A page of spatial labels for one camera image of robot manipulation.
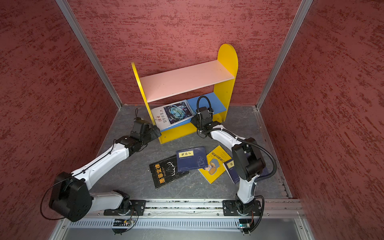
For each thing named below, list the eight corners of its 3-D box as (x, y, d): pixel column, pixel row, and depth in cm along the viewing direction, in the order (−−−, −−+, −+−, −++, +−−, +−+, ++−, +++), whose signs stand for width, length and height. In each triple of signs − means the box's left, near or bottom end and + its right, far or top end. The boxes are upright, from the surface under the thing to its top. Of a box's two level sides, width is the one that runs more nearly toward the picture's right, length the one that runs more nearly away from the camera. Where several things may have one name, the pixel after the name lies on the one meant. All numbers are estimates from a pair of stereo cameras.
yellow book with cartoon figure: (210, 184, 84) (211, 183, 82) (194, 165, 91) (194, 164, 89) (234, 162, 93) (235, 160, 91) (218, 146, 100) (218, 145, 98)
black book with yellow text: (156, 189, 82) (155, 188, 80) (150, 166, 90) (149, 165, 88) (189, 174, 87) (189, 172, 86) (180, 154, 96) (180, 152, 94)
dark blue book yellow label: (177, 172, 88) (177, 169, 85) (176, 152, 97) (175, 149, 94) (208, 167, 90) (208, 165, 87) (204, 148, 98) (204, 146, 96)
